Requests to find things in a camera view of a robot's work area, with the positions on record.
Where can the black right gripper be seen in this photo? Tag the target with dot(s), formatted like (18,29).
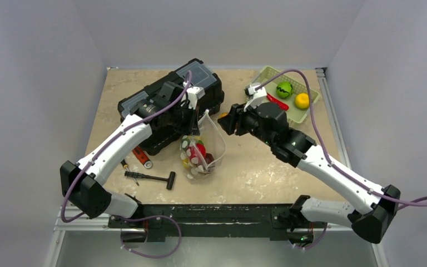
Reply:
(238,120)

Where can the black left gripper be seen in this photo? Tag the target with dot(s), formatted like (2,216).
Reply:
(191,128)

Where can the green toy pepper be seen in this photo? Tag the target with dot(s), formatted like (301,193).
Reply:
(190,141)

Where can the red toy apple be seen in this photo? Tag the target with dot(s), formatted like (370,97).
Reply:
(197,150)

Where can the clear zip top bag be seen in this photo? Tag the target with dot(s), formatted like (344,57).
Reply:
(214,144)

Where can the dark red toy fruit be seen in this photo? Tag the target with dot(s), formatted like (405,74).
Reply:
(209,161)

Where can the yellow toy banana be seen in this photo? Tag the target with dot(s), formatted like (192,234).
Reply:
(188,161)

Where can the red toy chili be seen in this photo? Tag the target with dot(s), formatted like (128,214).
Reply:
(281,105)

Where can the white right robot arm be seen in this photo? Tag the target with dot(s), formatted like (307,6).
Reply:
(367,209)

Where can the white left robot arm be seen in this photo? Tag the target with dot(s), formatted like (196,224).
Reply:
(82,182)

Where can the black plastic toolbox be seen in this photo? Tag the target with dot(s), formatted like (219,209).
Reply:
(202,76)

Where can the red adjustable wrench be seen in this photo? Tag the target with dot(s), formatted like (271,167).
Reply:
(142,157)

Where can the black rubber mallet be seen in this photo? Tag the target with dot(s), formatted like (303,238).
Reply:
(169,180)

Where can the green toy ball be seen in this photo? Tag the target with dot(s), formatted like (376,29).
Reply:
(284,90)

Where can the green plastic basket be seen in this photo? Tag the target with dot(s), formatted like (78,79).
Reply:
(294,115)

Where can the yellow black screwdriver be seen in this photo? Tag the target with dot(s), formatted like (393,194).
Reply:
(128,172)

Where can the yellow toy lemon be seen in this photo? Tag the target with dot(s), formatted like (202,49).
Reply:
(302,101)

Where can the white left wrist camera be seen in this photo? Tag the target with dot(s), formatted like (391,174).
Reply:
(192,95)

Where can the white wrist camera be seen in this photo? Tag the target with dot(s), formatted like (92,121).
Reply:
(256,93)
(192,95)

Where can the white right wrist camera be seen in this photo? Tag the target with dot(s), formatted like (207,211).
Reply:
(256,93)

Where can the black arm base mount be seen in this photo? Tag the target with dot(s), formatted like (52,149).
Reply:
(277,222)

